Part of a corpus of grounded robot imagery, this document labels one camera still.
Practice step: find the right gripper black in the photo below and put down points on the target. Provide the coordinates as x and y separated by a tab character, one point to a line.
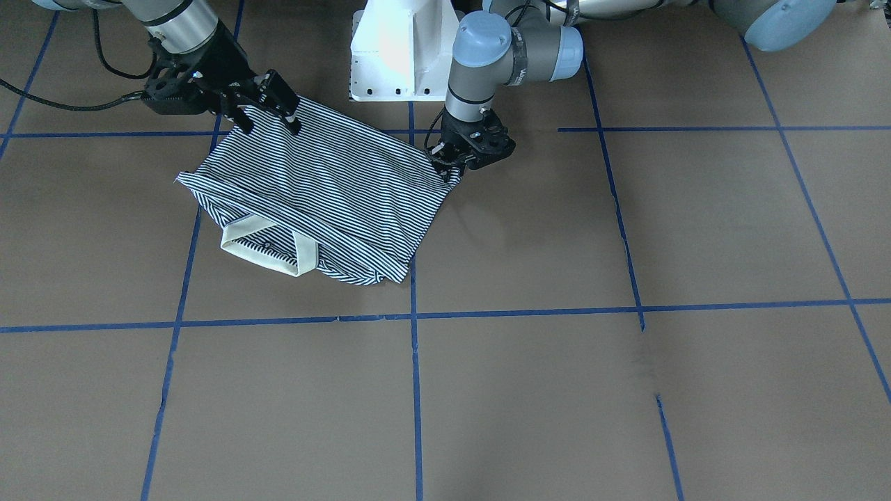
226	64

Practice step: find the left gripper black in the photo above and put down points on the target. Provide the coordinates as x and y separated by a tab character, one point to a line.
449	152

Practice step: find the navy white striped polo shirt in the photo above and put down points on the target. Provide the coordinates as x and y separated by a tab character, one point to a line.
340	197

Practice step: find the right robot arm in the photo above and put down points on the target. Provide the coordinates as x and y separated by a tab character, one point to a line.
174	28

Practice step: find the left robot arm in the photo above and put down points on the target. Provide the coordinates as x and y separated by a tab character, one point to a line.
509	43

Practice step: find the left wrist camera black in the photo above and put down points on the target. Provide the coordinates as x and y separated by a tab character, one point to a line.
490	145

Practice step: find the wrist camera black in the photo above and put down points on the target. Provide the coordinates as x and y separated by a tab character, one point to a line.
169	90
490	145

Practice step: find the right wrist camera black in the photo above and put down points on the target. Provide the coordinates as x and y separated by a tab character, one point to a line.
169	90

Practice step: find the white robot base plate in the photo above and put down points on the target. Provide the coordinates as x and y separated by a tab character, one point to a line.
401	51

